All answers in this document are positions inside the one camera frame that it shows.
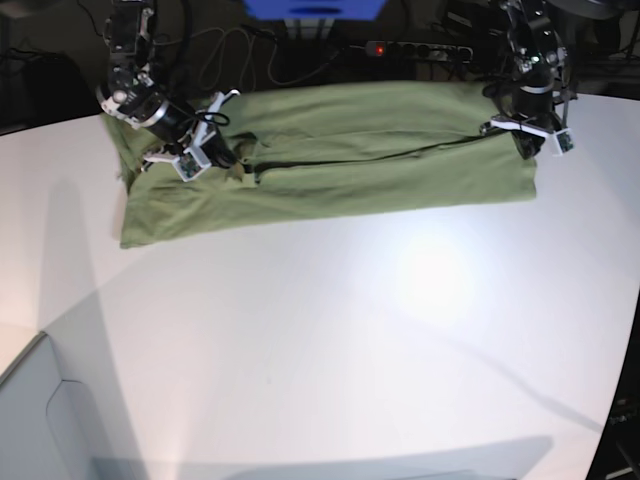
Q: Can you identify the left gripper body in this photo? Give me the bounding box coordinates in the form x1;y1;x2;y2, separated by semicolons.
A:
479;87;573;140

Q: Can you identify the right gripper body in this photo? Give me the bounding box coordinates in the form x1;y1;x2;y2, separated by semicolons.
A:
141;89;240;173

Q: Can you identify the green T-shirt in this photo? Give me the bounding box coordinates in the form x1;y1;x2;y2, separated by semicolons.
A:
104;81;536;249

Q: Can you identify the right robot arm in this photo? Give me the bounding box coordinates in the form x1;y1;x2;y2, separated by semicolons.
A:
97;1;240;182

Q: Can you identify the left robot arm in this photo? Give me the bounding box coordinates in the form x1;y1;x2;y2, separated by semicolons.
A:
479;1;575;160

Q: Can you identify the blue box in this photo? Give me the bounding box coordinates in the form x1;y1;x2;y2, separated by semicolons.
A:
244;0;386;21

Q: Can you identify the black power strip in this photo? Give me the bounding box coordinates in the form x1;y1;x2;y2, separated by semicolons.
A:
352;40;474;64

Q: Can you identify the white table-side panel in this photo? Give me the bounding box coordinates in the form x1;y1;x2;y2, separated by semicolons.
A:
0;332;146;480

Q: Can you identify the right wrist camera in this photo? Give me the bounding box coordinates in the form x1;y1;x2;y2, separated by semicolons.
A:
174;152;211;182

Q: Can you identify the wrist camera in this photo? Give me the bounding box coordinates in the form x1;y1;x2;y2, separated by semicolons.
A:
174;152;211;182
549;128;575;157

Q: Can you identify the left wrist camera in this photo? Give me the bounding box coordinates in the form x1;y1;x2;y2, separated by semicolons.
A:
549;128;575;157

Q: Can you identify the grey looped cable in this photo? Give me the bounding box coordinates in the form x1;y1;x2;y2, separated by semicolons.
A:
199;22;341;91

